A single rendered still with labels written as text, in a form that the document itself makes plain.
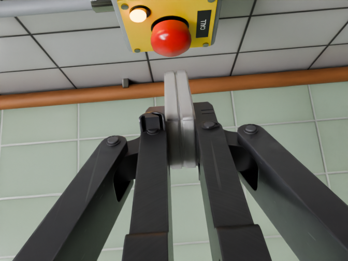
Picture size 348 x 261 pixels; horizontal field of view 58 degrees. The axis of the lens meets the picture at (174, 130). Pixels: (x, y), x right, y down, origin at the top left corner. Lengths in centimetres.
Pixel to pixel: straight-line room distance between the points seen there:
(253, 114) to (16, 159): 45
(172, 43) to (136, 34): 5
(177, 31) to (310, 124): 40
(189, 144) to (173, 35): 16
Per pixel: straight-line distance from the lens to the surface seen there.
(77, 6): 35
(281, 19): 49
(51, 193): 62
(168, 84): 19
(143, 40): 35
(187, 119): 15
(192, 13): 31
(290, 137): 62
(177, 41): 30
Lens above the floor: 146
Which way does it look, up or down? 1 degrees up
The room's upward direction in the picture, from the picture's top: 95 degrees counter-clockwise
